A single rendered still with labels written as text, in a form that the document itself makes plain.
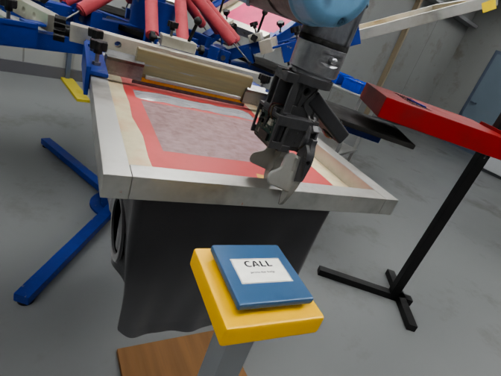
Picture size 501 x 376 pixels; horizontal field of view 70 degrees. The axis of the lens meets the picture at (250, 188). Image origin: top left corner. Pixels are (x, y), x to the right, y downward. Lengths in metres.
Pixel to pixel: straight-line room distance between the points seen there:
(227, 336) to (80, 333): 1.23
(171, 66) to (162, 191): 0.61
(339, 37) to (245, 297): 0.36
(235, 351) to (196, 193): 0.23
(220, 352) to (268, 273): 0.13
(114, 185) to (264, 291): 0.25
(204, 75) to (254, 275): 0.79
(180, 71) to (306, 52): 0.62
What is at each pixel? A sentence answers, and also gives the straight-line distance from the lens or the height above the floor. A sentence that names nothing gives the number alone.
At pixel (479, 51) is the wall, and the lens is 10.03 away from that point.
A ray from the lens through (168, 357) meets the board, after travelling 1.53.
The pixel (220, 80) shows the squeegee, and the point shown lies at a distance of 1.14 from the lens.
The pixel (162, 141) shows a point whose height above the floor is 0.96.
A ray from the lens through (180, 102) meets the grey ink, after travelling 1.04.
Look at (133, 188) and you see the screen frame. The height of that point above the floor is 0.97.
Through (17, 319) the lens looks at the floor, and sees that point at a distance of 1.65.
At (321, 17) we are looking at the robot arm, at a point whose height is 1.25.
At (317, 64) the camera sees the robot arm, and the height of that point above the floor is 1.20.
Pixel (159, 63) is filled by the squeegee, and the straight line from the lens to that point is 1.09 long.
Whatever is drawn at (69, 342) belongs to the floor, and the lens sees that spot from 1.57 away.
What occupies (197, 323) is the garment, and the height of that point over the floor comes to 0.55.
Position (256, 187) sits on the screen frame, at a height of 0.99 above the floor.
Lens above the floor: 1.23
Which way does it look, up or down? 25 degrees down
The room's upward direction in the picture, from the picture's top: 20 degrees clockwise
